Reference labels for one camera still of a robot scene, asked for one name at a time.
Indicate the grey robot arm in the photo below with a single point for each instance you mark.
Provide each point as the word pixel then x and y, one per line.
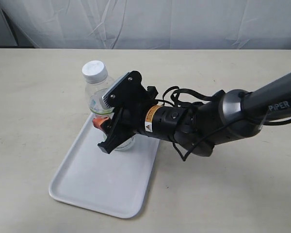
pixel 230 116

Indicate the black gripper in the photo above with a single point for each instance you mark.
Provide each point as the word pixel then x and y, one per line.
pixel 172 124

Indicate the white rectangular plastic tray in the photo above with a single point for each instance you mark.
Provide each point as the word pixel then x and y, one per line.
pixel 114 184

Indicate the clear plastic water bottle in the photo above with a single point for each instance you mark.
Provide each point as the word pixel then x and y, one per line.
pixel 98 82

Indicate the white backdrop cloth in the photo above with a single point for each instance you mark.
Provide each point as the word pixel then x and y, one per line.
pixel 153 24

